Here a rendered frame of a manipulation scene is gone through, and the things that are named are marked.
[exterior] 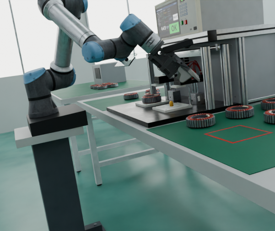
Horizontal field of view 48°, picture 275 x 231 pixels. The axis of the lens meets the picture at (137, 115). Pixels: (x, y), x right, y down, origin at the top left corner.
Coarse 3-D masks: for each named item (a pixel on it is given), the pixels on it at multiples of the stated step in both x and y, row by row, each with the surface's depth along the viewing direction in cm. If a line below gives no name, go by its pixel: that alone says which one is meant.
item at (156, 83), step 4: (156, 76) 178; (160, 76) 175; (164, 76) 175; (156, 80) 176; (160, 80) 174; (164, 80) 175; (168, 80) 176; (172, 80) 176; (152, 84) 177; (156, 84) 174; (160, 84) 175; (172, 84) 180; (172, 88) 183
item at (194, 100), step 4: (196, 92) 161; (188, 96) 162; (192, 96) 158; (196, 96) 155; (200, 96) 156; (192, 100) 159; (196, 100) 156; (200, 100) 156; (204, 100) 157; (196, 104) 156
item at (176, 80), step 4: (176, 80) 155; (188, 80) 153; (192, 80) 154; (196, 80) 154; (200, 80) 155; (176, 84) 155; (180, 84) 151; (184, 84) 152; (192, 84) 160; (196, 84) 156; (192, 88) 160; (196, 88) 157; (192, 92) 161
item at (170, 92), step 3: (171, 90) 183; (177, 90) 179; (168, 93) 182; (171, 93) 179; (174, 93) 178; (177, 93) 178; (180, 93) 179; (168, 96) 183; (171, 96) 180; (174, 96) 178; (177, 96) 179; (180, 96) 179; (171, 99) 181; (174, 99) 178; (177, 99) 179
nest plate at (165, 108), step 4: (168, 104) 160; (176, 104) 157; (180, 104) 156; (184, 104) 154; (188, 104) 153; (152, 108) 159; (156, 108) 154; (160, 108) 153; (164, 108) 151; (168, 108) 150; (172, 108) 149; (176, 108) 148; (180, 108) 148; (184, 108) 149; (164, 112) 147
